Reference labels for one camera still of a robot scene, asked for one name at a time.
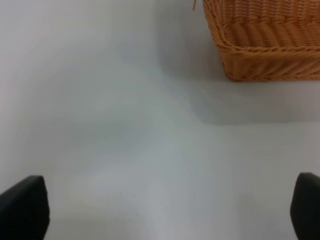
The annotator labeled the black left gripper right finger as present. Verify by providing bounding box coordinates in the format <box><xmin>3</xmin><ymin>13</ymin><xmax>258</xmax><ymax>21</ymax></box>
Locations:
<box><xmin>290</xmin><ymin>172</ymin><xmax>320</xmax><ymax>240</ymax></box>

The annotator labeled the orange wicker basket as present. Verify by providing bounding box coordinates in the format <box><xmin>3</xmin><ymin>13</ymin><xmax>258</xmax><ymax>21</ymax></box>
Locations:
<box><xmin>203</xmin><ymin>0</ymin><xmax>320</xmax><ymax>82</ymax></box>

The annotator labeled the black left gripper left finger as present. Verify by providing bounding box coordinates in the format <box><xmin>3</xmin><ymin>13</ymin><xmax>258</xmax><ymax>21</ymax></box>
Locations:
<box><xmin>0</xmin><ymin>175</ymin><xmax>50</xmax><ymax>240</ymax></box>

